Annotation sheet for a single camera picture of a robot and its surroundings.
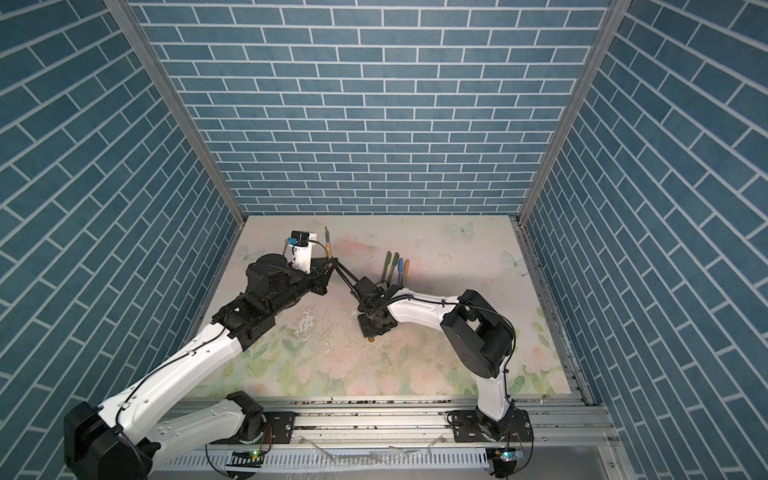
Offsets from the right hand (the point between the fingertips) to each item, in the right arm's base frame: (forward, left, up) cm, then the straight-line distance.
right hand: (365, 328), depth 90 cm
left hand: (+5, +5, +27) cm, 28 cm away
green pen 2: (+27, -7, -1) cm, 27 cm away
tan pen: (+23, -11, -1) cm, 25 cm away
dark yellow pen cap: (-3, -2, -1) cm, 4 cm away
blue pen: (+22, -9, -1) cm, 24 cm away
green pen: (+28, -4, -1) cm, 28 cm away
